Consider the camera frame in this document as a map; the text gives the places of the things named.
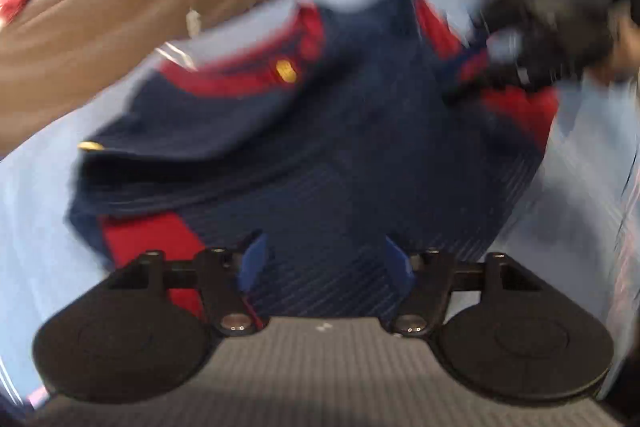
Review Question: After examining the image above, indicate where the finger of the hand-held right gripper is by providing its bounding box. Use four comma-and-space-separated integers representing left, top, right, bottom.
440, 52, 533, 108

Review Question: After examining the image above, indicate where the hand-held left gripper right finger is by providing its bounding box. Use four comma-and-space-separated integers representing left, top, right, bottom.
384, 234, 544, 339

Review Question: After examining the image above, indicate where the navy striped red shirt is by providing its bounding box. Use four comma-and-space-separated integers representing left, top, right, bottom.
65, 0, 561, 320

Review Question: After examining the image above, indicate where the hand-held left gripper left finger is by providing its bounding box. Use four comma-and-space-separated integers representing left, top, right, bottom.
110, 231, 270, 339

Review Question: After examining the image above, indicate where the light blue bed sheet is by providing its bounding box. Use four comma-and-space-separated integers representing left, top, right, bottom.
0, 0, 640, 408

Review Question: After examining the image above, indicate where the white hanging tag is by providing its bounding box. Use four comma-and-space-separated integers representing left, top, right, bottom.
185, 7, 203, 38

